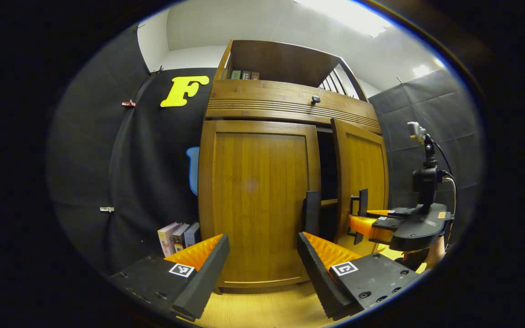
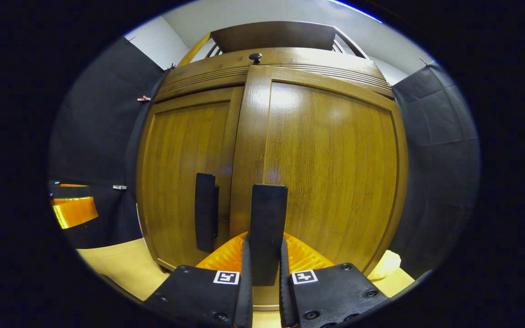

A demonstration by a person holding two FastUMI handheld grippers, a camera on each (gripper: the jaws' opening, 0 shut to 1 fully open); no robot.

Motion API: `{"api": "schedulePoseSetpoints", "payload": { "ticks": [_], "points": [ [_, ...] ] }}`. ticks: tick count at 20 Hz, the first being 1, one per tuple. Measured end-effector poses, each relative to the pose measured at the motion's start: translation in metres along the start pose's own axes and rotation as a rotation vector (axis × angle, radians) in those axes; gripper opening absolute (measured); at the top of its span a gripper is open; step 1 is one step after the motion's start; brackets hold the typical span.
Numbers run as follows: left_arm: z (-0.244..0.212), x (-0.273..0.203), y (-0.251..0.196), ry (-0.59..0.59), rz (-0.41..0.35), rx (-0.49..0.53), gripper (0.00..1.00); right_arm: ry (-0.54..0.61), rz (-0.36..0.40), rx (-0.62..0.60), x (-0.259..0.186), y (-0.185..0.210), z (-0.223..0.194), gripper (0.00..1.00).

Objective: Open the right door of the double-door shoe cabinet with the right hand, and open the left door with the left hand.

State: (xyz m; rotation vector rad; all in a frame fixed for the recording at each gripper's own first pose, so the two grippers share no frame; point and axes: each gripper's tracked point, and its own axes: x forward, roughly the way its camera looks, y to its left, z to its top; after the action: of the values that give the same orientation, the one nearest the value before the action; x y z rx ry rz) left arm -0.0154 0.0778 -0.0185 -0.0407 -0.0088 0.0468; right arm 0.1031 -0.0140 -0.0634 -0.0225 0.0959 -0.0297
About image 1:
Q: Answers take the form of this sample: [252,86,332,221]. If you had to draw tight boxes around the dark striped book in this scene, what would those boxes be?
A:
[171,223,190,252]

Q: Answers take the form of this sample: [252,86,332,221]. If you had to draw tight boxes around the wooden cabinet door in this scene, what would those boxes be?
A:
[197,120,321,288]
[331,118,390,256]

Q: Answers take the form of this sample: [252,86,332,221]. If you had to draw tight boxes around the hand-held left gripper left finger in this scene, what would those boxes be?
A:
[110,234,230,322]

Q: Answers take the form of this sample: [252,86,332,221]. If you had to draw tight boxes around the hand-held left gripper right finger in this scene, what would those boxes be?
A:
[297,231,422,321]

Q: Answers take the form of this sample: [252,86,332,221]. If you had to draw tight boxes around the wooden drawer with black knob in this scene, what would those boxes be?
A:
[204,80,381,134]

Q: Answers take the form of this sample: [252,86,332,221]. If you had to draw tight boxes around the wooden double-door shoe cabinet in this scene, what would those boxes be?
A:
[197,40,390,294]

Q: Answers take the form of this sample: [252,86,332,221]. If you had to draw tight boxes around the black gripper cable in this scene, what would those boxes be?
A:
[436,141,458,237]

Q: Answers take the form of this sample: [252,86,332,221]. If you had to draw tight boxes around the blue book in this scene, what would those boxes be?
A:
[184,222,201,249]

